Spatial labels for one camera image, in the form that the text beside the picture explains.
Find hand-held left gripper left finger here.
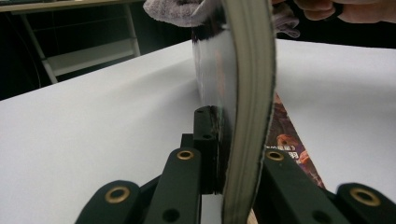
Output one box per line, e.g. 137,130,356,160
143,105,219,224

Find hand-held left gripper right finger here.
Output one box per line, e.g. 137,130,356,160
253,148,351,224

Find striped fluffy purple cloth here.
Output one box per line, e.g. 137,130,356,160
143,0,301,39

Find white metal stand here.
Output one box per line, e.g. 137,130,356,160
18,3,142,85

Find beige board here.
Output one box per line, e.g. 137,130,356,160
0,0,145,13

